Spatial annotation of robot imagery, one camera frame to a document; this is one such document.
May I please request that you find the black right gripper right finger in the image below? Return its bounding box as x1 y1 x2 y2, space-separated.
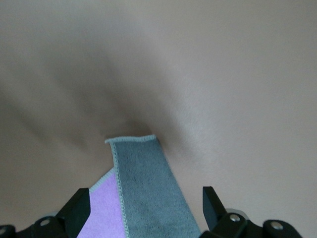
202 186 248 238

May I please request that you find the purple and grey towel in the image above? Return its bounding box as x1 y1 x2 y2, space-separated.
89 134 203 238

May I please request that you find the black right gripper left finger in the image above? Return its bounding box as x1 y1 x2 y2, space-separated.
32 187 91 238

